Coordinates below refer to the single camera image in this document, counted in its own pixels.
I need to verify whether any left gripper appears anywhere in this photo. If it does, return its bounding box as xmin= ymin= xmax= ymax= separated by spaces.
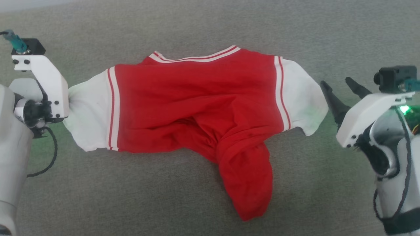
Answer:
xmin=9 ymin=78 xmax=65 ymax=139

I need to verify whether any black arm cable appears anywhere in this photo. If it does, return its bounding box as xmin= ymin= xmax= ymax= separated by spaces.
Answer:
xmin=373 ymin=108 xmax=414 ymax=223
xmin=27 ymin=126 xmax=58 ymax=178

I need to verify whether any red and white shirt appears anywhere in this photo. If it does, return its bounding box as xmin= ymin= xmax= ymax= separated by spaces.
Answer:
xmin=62 ymin=45 xmax=329 ymax=222

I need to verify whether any teal left camera cable plug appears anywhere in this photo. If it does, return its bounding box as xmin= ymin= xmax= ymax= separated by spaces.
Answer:
xmin=0 ymin=29 xmax=28 ymax=53

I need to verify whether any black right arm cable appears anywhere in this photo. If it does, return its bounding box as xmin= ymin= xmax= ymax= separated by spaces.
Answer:
xmin=373 ymin=108 xmax=414 ymax=223

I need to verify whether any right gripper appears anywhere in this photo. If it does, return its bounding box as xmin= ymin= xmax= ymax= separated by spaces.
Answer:
xmin=320 ymin=77 xmax=420 ymax=180

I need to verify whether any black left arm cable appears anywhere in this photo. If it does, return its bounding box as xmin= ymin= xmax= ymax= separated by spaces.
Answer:
xmin=27 ymin=126 xmax=58 ymax=178

